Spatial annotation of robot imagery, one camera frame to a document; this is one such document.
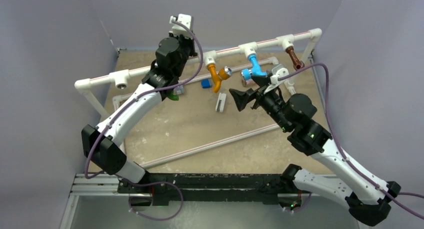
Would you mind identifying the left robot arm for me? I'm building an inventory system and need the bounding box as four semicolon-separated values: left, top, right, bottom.
81;33;197;194

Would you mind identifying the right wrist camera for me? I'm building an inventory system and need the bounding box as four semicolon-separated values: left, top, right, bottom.
264;64;289;94

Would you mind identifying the clear plastic faucet knob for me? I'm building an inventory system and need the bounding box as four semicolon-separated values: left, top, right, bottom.
173;85;185;95

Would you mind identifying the white PVC pipe frame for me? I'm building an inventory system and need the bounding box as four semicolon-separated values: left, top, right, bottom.
74;28;323;170

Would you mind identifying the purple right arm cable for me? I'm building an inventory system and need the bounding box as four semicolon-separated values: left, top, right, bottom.
277;62;424;221

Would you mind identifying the brown faucet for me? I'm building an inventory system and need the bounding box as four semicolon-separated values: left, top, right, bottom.
285;46;305;71

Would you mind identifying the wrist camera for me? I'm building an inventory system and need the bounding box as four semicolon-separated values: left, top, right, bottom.
169;13;194;39
264;64;289;94

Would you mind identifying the orange faucet chrome knob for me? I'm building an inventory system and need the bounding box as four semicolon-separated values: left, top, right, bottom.
206;63;233;93

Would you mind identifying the pink patterned spray can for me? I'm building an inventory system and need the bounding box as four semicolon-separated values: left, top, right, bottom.
241;79;255;87

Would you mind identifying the blue faucet chrome knob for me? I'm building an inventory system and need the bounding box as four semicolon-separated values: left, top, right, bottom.
241;53;267;81

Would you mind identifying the green faucet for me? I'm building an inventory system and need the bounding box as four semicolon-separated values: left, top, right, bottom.
167;91;180;101

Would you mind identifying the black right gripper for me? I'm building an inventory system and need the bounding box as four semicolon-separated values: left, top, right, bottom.
229;76;292;132

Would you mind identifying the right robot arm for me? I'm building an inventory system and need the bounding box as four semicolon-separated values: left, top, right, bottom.
229;87;401;227

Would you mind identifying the white clip sealer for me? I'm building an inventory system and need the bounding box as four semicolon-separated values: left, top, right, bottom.
215;92;227;113

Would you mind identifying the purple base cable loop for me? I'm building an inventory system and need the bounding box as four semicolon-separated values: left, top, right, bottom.
128;181;185;222

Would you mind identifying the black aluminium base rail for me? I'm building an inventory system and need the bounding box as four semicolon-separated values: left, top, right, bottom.
67;172;360;209

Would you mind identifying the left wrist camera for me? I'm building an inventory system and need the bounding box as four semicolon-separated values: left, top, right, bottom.
169;13;194;39

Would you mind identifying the blue grey small block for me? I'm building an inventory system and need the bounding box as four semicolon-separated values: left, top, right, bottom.
200;79;213;89

